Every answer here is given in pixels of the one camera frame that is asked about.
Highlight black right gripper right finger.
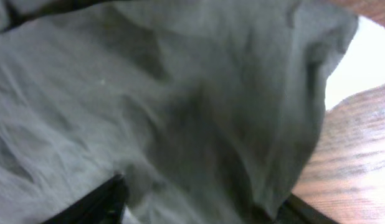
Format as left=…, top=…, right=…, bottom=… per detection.
left=275, top=194, right=338, bottom=224

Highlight grey shorts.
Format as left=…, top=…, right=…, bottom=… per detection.
left=0, top=1, right=358, bottom=223

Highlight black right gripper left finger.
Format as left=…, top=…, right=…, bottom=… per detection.
left=42, top=174, right=129, bottom=224

